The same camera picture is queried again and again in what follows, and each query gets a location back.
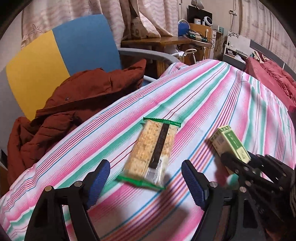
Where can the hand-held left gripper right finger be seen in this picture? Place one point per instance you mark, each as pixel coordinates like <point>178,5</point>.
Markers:
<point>194,185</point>

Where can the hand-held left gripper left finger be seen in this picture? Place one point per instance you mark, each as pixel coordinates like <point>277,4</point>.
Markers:
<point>99,183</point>

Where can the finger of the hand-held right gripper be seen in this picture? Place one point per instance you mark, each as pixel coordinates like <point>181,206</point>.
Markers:
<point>231,162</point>
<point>261,160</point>

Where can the green tea box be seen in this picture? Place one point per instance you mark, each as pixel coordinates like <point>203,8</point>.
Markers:
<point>233,141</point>

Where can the cracker packet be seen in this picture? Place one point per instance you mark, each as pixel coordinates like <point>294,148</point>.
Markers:
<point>148,148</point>

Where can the striped tablecloth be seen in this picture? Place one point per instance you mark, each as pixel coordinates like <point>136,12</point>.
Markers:
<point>196,104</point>

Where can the brown padded jacket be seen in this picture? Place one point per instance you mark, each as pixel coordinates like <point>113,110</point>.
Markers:
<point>81,97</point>

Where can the red blanket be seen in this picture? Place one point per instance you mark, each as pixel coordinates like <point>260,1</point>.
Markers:
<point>272,71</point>

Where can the grey bed headboard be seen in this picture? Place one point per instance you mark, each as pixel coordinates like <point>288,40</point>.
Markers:
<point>266,49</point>

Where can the white bedside shelf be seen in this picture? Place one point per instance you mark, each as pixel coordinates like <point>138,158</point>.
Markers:
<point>233,36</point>

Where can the wooden cabinet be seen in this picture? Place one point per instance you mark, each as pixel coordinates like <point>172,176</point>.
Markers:
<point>199,30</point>

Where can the pale patterned curtain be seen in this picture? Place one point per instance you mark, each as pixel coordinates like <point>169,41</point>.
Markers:
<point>261,20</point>

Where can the blue round object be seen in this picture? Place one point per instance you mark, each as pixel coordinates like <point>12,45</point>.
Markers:
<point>183,29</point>

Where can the wooden desk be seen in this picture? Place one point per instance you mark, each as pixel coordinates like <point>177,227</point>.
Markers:
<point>157,41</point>

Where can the grey yellow blue chair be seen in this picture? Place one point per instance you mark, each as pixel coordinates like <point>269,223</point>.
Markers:
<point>81,41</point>

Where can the white round fan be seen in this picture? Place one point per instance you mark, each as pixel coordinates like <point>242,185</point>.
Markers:
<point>207,21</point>

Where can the white jar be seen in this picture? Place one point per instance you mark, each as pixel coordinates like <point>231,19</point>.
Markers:
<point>197,20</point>

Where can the black monitor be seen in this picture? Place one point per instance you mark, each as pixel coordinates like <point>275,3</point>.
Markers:
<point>196,12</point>

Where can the printed cardboard box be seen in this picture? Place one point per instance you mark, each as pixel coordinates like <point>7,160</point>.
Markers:
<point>138,30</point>

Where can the starfish print curtain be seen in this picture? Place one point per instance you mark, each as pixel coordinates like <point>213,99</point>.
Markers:
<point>69,11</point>

